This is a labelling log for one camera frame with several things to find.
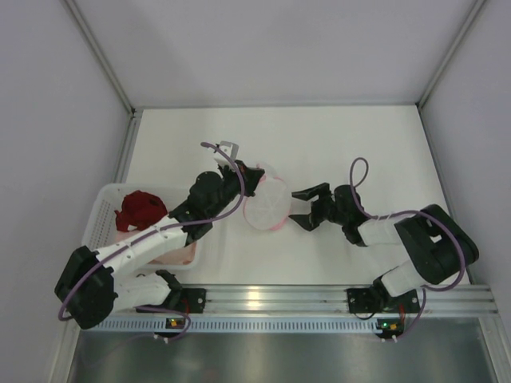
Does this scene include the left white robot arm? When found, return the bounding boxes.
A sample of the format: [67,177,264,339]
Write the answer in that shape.
[54,160,265,330]

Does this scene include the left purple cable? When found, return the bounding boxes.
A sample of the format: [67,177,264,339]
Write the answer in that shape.
[58,141,245,344]

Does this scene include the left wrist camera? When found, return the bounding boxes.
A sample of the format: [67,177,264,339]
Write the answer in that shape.
[213,141,239,167]

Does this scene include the red bra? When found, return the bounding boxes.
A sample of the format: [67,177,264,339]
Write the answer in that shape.
[115,190,168,232]

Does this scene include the aluminium frame post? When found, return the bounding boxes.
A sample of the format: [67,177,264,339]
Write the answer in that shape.
[415,0,489,113]
[61,0,136,116]

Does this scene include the white mesh laundry bag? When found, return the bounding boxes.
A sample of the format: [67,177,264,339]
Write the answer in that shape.
[243,162,291,231]

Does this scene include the white plastic laundry basket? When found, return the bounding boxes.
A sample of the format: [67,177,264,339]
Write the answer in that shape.
[81,184,207,271]

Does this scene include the left aluminium frame post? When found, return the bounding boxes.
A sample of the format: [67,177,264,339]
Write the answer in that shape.
[61,0,136,116]

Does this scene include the right aluminium frame post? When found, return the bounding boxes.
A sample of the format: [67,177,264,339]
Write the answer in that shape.
[415,0,489,113]

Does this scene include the aluminium mounting rail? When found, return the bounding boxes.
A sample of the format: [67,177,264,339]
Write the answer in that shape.
[65,283,498,316]

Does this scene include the pink garment in basket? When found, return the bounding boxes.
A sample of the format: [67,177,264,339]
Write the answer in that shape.
[114,230,196,266]

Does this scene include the white slotted cable duct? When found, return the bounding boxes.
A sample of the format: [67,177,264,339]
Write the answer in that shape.
[92,316,402,334]

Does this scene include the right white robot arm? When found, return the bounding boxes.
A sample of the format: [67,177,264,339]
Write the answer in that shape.
[290,183,479,315]

